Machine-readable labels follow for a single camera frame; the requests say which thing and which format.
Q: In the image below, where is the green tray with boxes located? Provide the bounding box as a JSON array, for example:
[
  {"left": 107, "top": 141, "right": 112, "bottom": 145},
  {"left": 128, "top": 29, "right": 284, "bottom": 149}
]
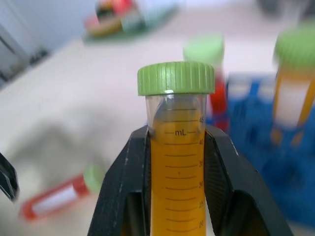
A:
[{"left": 82, "top": 0, "right": 179, "bottom": 44}]

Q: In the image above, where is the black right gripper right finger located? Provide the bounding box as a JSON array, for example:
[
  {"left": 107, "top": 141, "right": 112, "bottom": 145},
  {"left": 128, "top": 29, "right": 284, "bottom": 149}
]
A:
[{"left": 202, "top": 124, "right": 292, "bottom": 236}]

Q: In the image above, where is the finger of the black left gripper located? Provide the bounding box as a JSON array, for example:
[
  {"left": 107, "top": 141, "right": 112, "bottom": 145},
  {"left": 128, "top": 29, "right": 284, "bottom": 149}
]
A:
[{"left": 87, "top": 125, "right": 155, "bottom": 236}]

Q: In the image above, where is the yellow liquid test tube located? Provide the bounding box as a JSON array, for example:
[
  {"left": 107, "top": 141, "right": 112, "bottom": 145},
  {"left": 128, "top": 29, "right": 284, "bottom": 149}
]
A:
[
  {"left": 137, "top": 61, "right": 216, "bottom": 236},
  {"left": 270, "top": 24, "right": 315, "bottom": 148}
]

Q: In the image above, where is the blue test tube rack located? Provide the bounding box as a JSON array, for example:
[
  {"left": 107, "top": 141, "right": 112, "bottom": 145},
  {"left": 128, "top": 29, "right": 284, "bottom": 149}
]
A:
[{"left": 205, "top": 72, "right": 315, "bottom": 226}]

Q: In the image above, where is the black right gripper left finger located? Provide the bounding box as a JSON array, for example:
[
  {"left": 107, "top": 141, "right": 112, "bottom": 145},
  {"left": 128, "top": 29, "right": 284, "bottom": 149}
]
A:
[{"left": 0, "top": 152, "right": 20, "bottom": 203}]

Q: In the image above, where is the red liquid test tube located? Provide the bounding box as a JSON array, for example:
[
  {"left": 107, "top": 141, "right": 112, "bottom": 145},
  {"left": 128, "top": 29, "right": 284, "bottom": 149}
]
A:
[
  {"left": 19, "top": 162, "right": 105, "bottom": 222},
  {"left": 182, "top": 33, "right": 231, "bottom": 135}
]

